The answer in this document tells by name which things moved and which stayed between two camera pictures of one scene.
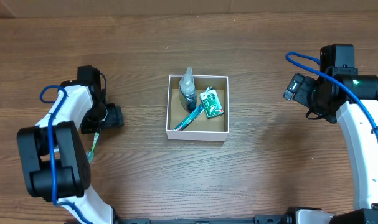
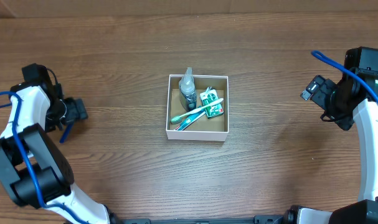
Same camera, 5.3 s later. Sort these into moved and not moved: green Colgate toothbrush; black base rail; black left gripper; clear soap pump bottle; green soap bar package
Moved: black left gripper; green Colgate toothbrush
Not moved: clear soap pump bottle; green soap bar package; black base rail
